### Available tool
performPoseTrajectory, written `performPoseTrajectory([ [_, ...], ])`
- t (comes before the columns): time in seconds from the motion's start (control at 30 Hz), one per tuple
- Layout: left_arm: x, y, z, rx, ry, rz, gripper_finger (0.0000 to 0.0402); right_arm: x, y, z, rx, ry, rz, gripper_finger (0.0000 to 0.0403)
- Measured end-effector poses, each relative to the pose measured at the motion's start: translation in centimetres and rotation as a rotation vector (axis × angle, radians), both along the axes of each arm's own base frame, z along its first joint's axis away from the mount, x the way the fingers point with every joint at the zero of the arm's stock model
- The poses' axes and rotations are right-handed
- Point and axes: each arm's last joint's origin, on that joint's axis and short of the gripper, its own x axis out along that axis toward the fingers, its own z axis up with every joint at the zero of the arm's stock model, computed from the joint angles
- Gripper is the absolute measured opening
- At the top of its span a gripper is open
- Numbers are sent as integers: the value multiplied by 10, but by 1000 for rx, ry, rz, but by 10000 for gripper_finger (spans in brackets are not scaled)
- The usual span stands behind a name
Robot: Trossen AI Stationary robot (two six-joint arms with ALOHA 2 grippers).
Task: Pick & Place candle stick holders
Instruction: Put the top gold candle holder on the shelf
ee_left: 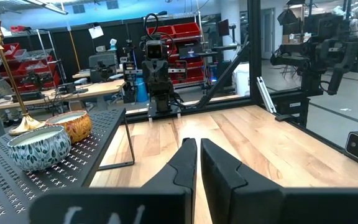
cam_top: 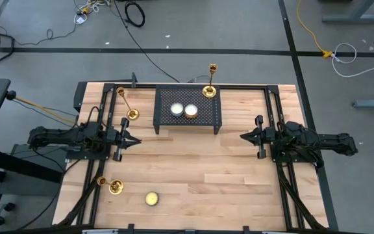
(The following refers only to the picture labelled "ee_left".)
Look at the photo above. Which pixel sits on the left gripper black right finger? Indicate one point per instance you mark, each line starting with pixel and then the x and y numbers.
pixel 259 205

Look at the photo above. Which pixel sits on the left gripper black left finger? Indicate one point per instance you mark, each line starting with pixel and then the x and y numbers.
pixel 154 202

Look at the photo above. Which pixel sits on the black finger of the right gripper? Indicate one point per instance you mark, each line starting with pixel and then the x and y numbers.
pixel 162 76
pixel 150 76

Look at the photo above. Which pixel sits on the orange leaf patterned candle tin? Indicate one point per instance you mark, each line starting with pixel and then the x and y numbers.
pixel 76 127

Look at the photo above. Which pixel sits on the teal white floral candle tin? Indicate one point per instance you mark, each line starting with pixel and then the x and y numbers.
pixel 39 152

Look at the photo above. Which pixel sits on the medium brass candlestick holder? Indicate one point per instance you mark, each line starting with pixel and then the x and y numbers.
pixel 26 124

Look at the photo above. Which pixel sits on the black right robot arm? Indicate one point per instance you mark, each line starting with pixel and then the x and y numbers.
pixel 163 99

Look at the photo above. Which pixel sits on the wooden workbench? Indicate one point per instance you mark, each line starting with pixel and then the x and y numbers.
pixel 104 87

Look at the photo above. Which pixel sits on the grey monitor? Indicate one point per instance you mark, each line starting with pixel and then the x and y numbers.
pixel 101 62

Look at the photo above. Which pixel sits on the white box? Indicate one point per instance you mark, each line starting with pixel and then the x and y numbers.
pixel 241 79

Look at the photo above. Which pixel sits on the white paper sheet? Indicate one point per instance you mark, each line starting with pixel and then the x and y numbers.
pixel 95 31

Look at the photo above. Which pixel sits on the silver aluminium bar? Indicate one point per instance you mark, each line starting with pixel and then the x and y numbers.
pixel 266 93

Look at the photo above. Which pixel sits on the black perforated metal shelf riser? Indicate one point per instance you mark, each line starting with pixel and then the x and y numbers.
pixel 42 186

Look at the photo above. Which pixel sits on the black background robot station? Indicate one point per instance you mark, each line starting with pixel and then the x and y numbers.
pixel 309 53

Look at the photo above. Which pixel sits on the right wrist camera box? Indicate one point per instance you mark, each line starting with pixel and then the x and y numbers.
pixel 154 51

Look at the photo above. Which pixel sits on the black aluminium table frame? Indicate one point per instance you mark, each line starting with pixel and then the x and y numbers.
pixel 254 46

